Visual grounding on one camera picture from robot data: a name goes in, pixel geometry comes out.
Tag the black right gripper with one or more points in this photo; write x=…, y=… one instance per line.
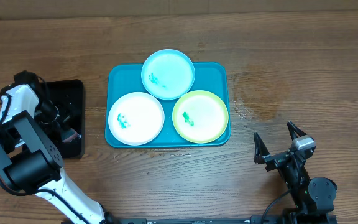
x=275, y=159

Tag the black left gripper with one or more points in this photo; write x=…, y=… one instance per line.
x=66, y=113

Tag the pink and black sponge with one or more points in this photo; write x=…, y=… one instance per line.
x=69, y=135

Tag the white pink plate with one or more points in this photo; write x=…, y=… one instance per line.
x=136, y=119

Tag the light blue plate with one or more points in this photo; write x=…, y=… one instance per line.
x=168, y=74

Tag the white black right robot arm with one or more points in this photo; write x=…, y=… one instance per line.
x=313, y=197

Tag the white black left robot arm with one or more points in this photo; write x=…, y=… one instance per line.
x=30, y=163

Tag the black rectangular tray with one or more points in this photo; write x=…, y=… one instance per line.
x=73, y=92

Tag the yellow green plate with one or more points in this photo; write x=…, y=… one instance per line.
x=200, y=117

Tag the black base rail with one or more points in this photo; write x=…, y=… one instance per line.
x=197, y=220

